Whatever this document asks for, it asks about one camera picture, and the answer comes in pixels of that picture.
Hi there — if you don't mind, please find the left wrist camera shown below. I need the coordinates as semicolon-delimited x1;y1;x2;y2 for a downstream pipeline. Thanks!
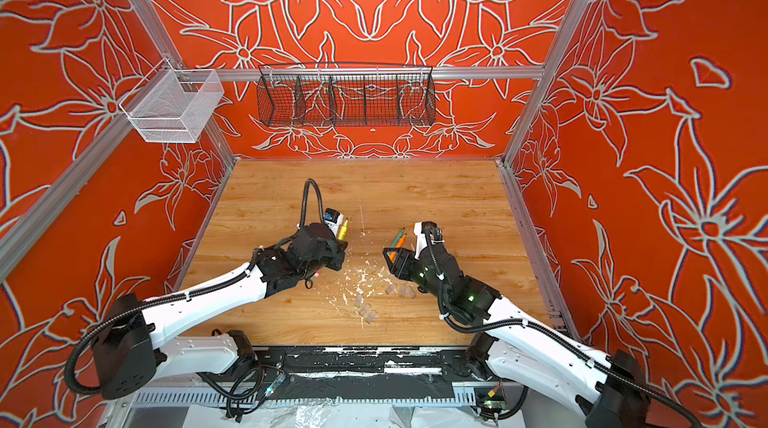
323;208;347;238

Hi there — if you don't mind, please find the white mesh basket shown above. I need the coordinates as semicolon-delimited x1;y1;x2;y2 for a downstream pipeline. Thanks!
118;59;224;143

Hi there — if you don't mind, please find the base cable bundle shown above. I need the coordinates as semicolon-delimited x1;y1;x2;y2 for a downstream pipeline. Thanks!
473;379;530;427
197;363;289;423

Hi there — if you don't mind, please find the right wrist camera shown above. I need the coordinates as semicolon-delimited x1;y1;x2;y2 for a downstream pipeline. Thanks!
414;221;443;259

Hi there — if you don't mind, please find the green marker pen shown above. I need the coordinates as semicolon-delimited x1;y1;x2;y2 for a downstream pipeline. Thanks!
390;228;407;248

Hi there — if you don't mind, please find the right base cable bundle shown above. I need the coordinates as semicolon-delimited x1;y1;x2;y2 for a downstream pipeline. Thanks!
473;379;530;427

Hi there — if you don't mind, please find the orange marker pen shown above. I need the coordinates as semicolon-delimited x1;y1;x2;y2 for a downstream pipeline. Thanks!
389;229;407;262

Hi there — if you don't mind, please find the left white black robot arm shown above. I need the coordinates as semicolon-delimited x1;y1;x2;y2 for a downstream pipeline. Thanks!
63;222;348;400

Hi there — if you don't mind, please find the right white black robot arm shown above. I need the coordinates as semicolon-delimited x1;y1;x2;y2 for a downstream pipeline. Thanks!
382;240;701;427

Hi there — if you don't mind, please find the left base cable bundle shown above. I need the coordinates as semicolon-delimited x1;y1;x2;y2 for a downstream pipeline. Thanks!
197;363;289;423

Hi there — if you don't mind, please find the black wire basket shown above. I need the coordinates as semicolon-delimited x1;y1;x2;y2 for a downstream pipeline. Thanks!
256;63;437;128

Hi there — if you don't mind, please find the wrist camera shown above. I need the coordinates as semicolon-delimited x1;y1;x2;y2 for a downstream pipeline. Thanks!
414;221;443;259
323;208;347;238

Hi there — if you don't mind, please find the grey slotted cable duct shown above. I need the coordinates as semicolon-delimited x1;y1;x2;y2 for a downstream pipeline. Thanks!
131;385;479;410

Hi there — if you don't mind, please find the yellow marker pen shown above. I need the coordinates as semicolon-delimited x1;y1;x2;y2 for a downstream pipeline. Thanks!
337;220;348;241

